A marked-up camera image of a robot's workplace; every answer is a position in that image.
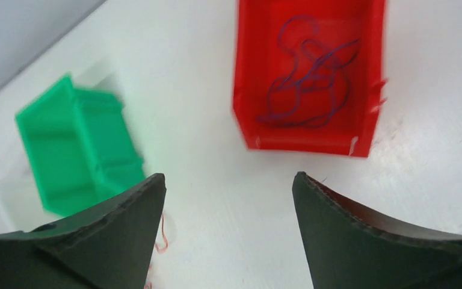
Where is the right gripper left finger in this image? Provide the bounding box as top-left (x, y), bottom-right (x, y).
top-left (0, 173), bottom-right (166, 288)

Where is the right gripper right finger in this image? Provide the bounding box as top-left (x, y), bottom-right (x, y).
top-left (292, 172), bottom-right (462, 288)

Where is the orange wire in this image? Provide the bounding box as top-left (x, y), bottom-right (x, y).
top-left (143, 213), bottom-right (170, 289)

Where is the purple wire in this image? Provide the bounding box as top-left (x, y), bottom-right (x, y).
top-left (254, 15), bottom-right (362, 129)

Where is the green plastic bin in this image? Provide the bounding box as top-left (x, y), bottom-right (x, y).
top-left (15, 75), bottom-right (145, 217)

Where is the white plastic bin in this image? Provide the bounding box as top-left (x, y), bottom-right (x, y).
top-left (0, 60), bottom-right (122, 234)

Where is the red plastic bin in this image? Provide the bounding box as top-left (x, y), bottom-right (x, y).
top-left (233, 1), bottom-right (387, 157)

